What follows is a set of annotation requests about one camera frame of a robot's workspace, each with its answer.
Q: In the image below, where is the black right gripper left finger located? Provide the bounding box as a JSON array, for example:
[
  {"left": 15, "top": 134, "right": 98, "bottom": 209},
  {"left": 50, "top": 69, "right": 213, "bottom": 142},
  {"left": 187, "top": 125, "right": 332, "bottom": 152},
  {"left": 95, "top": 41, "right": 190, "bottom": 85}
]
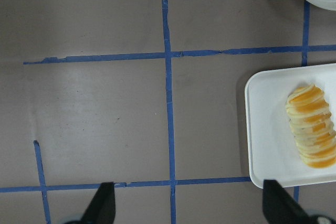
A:
[{"left": 81, "top": 182, "right": 116, "bottom": 224}]

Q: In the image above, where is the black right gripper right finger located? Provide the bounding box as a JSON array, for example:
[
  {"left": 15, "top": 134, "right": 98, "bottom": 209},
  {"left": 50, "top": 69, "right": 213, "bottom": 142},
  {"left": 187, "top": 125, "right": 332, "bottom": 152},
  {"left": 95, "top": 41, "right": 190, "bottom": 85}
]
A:
[{"left": 263, "top": 179, "right": 314, "bottom": 224}]

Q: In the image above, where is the yellow orange twisted bread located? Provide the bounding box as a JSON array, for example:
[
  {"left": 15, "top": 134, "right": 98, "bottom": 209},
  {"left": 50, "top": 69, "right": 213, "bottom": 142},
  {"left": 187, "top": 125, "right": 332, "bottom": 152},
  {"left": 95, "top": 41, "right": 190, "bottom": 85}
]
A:
[{"left": 285, "top": 83, "right": 335, "bottom": 168}]

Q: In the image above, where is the white rectangular tray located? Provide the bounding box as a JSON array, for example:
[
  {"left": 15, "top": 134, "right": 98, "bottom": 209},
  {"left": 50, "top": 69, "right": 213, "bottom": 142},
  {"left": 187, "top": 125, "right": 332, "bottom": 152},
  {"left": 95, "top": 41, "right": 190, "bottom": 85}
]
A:
[{"left": 245, "top": 63, "right": 335, "bottom": 188}]

